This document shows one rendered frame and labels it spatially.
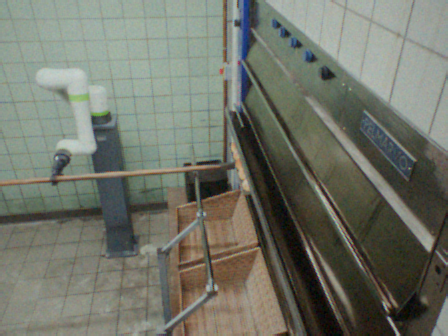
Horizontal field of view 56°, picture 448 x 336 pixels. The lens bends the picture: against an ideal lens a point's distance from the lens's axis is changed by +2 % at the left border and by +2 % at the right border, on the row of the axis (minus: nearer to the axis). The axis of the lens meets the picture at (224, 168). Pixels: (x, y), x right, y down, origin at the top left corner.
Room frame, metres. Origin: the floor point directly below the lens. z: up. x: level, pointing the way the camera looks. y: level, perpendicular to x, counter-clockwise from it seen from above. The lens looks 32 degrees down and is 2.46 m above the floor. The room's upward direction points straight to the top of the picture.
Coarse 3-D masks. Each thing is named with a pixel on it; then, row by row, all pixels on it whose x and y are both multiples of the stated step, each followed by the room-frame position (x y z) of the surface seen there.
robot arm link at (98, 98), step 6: (90, 90) 2.62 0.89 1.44; (96, 90) 2.62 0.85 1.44; (102, 90) 2.64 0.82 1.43; (90, 96) 2.60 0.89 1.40; (96, 96) 2.60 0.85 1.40; (102, 96) 2.63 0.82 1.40; (90, 102) 2.61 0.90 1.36; (96, 102) 2.60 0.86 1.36; (102, 102) 2.62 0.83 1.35; (90, 108) 2.61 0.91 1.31; (96, 108) 2.60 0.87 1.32; (102, 108) 2.62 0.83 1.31; (108, 108) 2.67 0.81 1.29; (96, 114) 2.60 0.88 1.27; (102, 114) 2.62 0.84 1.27
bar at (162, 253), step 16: (192, 160) 2.15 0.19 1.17; (192, 224) 1.62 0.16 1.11; (176, 240) 1.60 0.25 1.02; (160, 256) 1.58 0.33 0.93; (208, 256) 1.33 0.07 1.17; (160, 272) 1.58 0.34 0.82; (208, 272) 1.24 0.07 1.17; (208, 288) 1.15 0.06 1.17; (192, 304) 1.15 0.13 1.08; (176, 320) 1.13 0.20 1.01
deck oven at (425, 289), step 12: (252, 0) 2.38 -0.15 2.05; (264, 0) 2.06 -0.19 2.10; (252, 12) 2.38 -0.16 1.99; (252, 24) 2.38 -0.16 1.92; (252, 36) 2.38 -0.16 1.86; (408, 120) 0.76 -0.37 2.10; (444, 216) 0.59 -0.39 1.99; (444, 228) 0.58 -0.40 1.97; (444, 240) 0.57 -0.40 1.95; (432, 252) 0.59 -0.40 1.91; (444, 252) 0.56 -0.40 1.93; (432, 264) 0.58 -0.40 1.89; (444, 264) 0.55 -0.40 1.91; (432, 276) 0.57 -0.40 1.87; (444, 276) 0.54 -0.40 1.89; (420, 288) 0.59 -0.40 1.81; (432, 288) 0.56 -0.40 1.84; (444, 288) 0.54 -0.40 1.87; (420, 300) 0.58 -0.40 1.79; (432, 300) 0.55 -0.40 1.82; (444, 300) 0.52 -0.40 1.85; (420, 312) 0.57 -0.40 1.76; (432, 312) 0.54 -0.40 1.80; (396, 324) 0.62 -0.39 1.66; (408, 324) 0.59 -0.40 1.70; (420, 324) 0.56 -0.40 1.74; (432, 324) 0.53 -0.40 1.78
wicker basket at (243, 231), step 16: (240, 192) 2.31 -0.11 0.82; (176, 208) 2.25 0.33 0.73; (192, 208) 2.27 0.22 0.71; (208, 208) 2.29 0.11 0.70; (224, 208) 2.30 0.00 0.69; (240, 208) 2.22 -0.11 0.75; (176, 224) 2.08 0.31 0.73; (208, 224) 2.25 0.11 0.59; (224, 224) 2.25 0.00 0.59; (240, 224) 2.12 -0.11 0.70; (192, 240) 2.09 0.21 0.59; (208, 240) 2.09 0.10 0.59; (224, 240) 2.09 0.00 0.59; (240, 240) 2.02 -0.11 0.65; (256, 240) 1.79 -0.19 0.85; (176, 256) 1.80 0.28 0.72; (192, 256) 1.93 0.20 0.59; (224, 256) 1.76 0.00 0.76
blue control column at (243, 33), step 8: (240, 0) 2.53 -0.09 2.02; (248, 0) 2.45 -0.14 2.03; (240, 8) 2.52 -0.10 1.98; (248, 8) 2.44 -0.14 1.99; (240, 16) 2.52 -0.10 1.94; (240, 32) 2.51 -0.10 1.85; (240, 40) 2.50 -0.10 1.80; (240, 48) 2.50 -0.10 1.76; (240, 56) 2.49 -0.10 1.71; (240, 64) 2.48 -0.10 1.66; (240, 72) 2.48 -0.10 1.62; (240, 80) 2.47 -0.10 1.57; (240, 96) 2.45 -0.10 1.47
